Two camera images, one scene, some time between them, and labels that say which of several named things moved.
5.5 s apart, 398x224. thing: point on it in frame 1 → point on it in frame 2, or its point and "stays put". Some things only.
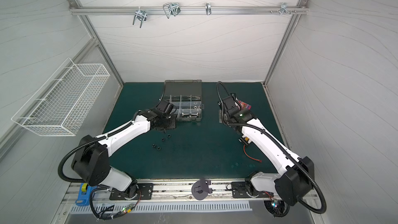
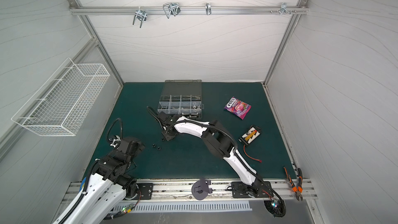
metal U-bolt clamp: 140,15 stays put
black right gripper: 224,118 → 166,124
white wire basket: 60,107 stays put
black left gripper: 173,125 → 139,149
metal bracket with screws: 283,8 stays put
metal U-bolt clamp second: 173,9 stays put
